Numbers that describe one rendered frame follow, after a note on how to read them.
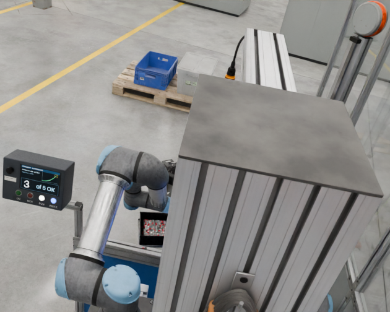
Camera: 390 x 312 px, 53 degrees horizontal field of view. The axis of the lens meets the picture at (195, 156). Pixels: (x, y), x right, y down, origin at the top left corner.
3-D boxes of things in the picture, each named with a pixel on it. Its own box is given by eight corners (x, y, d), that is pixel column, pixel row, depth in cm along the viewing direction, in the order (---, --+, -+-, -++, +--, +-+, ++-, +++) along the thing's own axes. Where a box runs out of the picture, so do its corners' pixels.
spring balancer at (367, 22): (356, 30, 198) (346, 30, 195) (369, -4, 189) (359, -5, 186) (380, 41, 187) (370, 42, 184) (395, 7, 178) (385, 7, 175)
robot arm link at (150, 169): (174, 153, 139) (174, 196, 184) (144, 146, 140) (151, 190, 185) (166, 183, 135) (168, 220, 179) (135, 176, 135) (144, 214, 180)
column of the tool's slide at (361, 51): (265, 267, 298) (361, 32, 195) (271, 275, 293) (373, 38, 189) (259, 269, 295) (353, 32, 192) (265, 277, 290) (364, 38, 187)
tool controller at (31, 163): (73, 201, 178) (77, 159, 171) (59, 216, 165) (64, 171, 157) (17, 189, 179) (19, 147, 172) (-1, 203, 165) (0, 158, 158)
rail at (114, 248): (259, 283, 188) (264, 272, 184) (259, 290, 185) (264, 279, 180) (76, 242, 190) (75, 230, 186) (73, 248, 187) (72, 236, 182)
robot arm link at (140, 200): (144, 215, 179) (146, 197, 172) (120, 209, 179) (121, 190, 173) (148, 203, 185) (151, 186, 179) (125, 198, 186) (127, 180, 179)
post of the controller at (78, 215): (83, 233, 185) (83, 202, 174) (80, 238, 183) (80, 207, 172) (77, 231, 185) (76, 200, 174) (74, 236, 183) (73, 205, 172)
